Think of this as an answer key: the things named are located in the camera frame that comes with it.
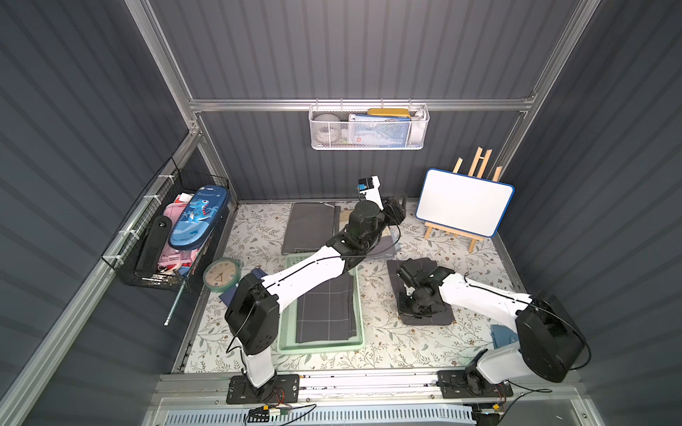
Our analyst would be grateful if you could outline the blue packet in basket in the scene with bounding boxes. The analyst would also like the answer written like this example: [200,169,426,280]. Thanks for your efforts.
[348,114,411,148]

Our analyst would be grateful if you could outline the white board on easel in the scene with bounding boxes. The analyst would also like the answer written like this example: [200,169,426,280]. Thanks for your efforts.
[416,147,515,252]

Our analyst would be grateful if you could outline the teal cloth piece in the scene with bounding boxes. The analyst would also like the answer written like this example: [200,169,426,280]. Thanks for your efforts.
[490,325,519,349]

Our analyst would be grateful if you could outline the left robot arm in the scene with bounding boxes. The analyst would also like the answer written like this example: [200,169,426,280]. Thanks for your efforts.
[225,175,406,390]

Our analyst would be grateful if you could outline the white wire wall basket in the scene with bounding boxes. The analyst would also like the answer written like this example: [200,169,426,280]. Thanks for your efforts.
[308,103,431,151]

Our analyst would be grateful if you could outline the navy blue folded cloth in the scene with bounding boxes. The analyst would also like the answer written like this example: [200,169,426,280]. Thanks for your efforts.
[220,268,266,310]

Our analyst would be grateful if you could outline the black remote in basket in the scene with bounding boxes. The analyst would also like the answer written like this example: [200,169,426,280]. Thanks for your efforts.
[134,216,172,278]

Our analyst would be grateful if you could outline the black wire side basket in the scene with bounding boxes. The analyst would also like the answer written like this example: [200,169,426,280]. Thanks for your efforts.
[103,163,232,293]

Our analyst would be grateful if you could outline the dark grey checked pillowcase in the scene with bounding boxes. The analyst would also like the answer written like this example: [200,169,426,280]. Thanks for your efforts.
[296,273,357,344]

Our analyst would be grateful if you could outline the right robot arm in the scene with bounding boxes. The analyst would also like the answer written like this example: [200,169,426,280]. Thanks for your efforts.
[396,259,591,394]

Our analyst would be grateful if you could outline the green round clock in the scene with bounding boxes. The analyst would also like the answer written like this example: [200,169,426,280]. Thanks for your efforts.
[202,257,242,294]

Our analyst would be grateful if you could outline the white tape roll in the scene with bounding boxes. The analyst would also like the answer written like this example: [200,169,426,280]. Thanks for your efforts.
[311,114,342,146]

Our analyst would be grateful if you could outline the yellow item in basket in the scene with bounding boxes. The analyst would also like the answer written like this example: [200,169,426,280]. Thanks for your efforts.
[367,108,411,119]

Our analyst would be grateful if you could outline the beige and grey pillowcase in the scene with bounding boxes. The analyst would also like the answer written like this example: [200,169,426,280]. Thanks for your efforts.
[339,203,400,260]

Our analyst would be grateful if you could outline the blue shark pencil case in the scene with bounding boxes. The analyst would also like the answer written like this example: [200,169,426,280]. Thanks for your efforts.
[168,185,231,251]

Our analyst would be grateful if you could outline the plain grey folded pillowcase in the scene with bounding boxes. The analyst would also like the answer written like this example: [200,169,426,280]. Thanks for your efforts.
[282,202,340,255]

